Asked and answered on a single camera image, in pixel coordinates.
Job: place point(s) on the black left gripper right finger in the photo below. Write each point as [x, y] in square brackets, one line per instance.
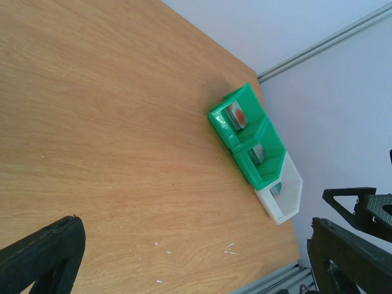
[343, 262]

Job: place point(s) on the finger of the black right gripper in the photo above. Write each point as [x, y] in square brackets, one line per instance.
[370, 214]

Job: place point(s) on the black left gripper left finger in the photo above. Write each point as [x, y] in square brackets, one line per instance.
[48, 260]

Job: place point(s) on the teal card stack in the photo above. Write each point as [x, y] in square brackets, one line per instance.
[276, 189]

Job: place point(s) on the red circle card stack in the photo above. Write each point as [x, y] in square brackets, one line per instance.
[236, 116]

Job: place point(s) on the white bin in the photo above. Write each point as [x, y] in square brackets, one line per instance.
[287, 204]

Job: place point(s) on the small green bin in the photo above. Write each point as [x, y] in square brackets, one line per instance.
[260, 175]

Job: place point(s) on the large green bin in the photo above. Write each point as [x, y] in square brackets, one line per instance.
[236, 140]

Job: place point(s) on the aluminium front rail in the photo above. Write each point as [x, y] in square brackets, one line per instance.
[291, 278]

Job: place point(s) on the aluminium frame post right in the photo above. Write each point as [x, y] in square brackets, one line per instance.
[338, 37]

